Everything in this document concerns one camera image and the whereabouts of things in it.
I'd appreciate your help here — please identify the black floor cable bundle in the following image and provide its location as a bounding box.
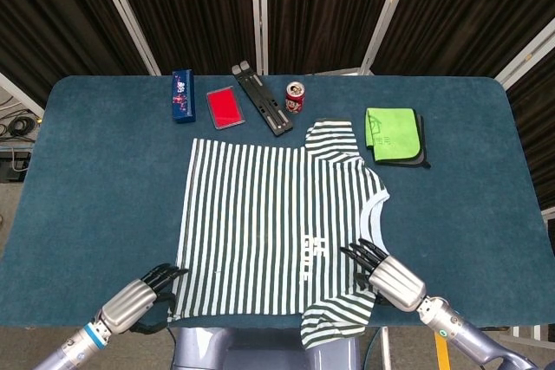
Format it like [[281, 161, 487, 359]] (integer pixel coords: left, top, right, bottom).
[[0, 96, 44, 180]]

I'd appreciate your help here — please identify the green microfibre cloth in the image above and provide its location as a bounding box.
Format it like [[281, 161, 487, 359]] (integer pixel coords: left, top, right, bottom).
[[365, 107, 422, 163]]

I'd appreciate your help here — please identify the dark pleated partition panel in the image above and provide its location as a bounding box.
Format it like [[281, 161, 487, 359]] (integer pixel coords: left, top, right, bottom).
[[493, 18, 555, 211], [88, 0, 263, 77], [258, 0, 418, 76], [0, 0, 151, 107], [360, 0, 555, 81]]

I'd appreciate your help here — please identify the black folding laptop stand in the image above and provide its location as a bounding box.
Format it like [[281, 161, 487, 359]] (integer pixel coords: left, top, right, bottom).
[[231, 63, 295, 139]]

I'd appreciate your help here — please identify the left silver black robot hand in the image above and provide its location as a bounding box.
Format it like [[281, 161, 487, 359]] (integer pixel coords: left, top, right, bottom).
[[98, 263, 191, 335]]

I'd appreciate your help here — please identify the white table leg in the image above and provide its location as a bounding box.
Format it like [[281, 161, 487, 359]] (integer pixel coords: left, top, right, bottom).
[[379, 325, 393, 370]]

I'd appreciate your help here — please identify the blue patterned rectangular box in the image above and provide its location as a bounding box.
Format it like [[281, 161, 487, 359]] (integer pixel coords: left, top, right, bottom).
[[171, 68, 197, 124]]

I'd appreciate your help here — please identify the red ink pad case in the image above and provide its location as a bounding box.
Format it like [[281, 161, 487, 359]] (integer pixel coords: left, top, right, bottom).
[[206, 86, 248, 131]]

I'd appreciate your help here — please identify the teal felt table cover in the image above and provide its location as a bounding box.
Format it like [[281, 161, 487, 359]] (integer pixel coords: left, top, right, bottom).
[[0, 75, 555, 330]]

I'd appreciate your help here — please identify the red cartoon drink can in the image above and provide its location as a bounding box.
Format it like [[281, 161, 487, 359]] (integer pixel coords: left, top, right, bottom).
[[284, 81, 307, 116]]

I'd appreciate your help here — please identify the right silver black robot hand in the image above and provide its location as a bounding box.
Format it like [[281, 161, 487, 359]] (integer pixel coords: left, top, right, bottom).
[[339, 239, 428, 314]]

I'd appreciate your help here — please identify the green white striped t-shirt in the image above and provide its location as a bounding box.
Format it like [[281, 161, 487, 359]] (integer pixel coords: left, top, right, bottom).
[[166, 117, 396, 351]]

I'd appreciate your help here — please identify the green folded cloth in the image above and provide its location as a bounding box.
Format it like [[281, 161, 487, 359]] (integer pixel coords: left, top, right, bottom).
[[368, 108, 433, 170]]

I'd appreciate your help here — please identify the grey-purple robot torso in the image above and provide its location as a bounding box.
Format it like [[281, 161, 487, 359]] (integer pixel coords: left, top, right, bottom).
[[172, 325, 362, 370]]

